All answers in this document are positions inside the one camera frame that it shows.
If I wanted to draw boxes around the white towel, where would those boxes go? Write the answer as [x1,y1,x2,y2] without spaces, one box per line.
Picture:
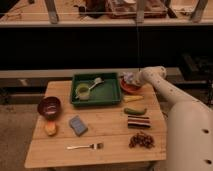
[123,72,140,86]

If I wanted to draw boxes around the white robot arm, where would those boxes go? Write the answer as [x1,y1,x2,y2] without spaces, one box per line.
[136,66,213,171]

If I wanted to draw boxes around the red bowl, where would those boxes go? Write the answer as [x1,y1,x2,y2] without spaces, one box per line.
[120,80,140,94]

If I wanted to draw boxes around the dark maroon bowl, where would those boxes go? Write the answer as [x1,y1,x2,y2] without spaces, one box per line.
[37,96,61,121]

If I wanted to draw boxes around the green plastic tray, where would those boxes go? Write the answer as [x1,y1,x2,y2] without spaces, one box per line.
[70,72,122,107]

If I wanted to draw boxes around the white spoon in tray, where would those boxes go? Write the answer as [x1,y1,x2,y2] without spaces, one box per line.
[88,77,103,91]

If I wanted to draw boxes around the green plastic cup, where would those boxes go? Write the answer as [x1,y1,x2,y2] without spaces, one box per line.
[75,83,90,100]

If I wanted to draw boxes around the yellow toy corn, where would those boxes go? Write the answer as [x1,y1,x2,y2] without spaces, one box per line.
[123,95,144,103]

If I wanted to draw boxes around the green toy cucumber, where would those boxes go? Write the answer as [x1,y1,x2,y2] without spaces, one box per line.
[123,108,147,116]

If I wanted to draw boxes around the blue sponge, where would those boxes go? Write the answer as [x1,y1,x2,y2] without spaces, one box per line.
[69,116,88,136]

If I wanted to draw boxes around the metal fork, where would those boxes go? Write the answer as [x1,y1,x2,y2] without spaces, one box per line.
[67,143,104,150]

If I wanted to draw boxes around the brown toy grapes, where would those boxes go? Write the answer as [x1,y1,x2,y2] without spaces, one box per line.
[129,132,154,149]

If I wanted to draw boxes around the orange toy fruit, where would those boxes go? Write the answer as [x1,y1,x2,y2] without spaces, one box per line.
[44,122,57,136]

